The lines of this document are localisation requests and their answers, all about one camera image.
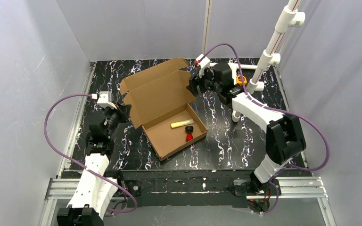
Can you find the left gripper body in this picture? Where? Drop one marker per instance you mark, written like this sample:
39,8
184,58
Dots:
120,111

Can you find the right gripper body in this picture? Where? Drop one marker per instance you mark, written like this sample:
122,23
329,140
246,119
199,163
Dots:
198,82

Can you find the brown cardboard box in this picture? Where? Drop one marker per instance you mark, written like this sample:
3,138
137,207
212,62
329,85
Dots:
159,97

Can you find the yellow tube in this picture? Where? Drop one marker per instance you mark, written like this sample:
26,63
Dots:
182,123

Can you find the red black stamp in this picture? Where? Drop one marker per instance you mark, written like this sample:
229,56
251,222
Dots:
189,131

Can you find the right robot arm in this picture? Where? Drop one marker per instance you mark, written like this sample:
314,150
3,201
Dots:
284,135

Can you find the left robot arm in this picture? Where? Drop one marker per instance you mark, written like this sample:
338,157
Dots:
91,199

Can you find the orange tape measure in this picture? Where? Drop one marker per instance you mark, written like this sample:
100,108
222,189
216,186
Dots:
240,80

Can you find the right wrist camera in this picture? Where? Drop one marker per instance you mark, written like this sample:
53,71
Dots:
201,63

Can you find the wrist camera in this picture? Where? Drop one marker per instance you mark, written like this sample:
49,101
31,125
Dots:
105,100
201,63

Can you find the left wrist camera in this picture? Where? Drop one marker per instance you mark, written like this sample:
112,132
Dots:
105,100

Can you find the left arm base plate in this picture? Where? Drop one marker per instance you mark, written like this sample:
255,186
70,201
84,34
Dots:
133,186

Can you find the aluminium rail frame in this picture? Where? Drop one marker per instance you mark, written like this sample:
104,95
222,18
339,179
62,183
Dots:
199,173

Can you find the white PVC pipe frame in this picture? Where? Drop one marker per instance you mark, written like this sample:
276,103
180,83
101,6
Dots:
262,56

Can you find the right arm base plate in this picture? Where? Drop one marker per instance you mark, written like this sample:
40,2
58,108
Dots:
243,187

